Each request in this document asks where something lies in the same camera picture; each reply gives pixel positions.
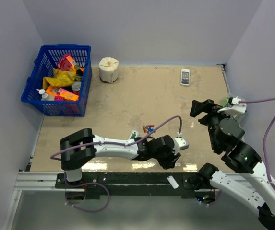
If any wrapped toilet paper roll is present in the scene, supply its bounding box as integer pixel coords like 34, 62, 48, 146
99, 57, 119, 83

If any small white remote control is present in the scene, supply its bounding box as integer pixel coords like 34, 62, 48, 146
180, 69, 190, 86

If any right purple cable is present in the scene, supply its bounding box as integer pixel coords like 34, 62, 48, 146
238, 97, 275, 208

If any orange pink snack pack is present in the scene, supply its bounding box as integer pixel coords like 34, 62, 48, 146
46, 86, 79, 101

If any red tin can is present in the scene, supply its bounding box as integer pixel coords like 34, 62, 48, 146
72, 81, 82, 95

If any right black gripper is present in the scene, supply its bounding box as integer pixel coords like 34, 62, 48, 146
189, 98, 235, 150

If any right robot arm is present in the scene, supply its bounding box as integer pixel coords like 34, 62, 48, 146
190, 97, 275, 230

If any yellow snack bag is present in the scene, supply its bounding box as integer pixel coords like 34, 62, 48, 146
42, 68, 76, 90

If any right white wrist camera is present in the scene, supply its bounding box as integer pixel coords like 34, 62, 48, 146
217, 96, 248, 115

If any green blue sponge pack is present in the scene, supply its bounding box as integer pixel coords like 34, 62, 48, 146
221, 95, 248, 119

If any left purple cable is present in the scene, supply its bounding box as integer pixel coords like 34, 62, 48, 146
50, 115, 183, 161

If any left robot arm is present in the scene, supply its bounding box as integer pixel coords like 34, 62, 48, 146
60, 128, 189, 188

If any long white remote control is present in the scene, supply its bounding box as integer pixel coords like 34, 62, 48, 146
129, 130, 140, 139

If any white battery cover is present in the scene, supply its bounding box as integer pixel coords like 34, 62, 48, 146
167, 175, 179, 189

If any aluminium frame rail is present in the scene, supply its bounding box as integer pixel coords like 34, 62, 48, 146
1, 171, 65, 230

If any pink snack box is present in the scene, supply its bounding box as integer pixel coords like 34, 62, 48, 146
57, 54, 77, 72

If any white small bottle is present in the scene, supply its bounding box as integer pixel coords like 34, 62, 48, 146
37, 89, 49, 101

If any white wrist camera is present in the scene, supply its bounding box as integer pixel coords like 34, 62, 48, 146
173, 132, 190, 153
217, 96, 248, 115

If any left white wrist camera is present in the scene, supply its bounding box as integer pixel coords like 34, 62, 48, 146
173, 132, 190, 153

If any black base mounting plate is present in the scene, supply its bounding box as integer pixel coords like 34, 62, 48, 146
55, 172, 216, 202

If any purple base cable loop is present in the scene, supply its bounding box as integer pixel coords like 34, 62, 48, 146
64, 172, 111, 213

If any blue plastic basket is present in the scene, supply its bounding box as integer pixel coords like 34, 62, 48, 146
21, 44, 92, 117

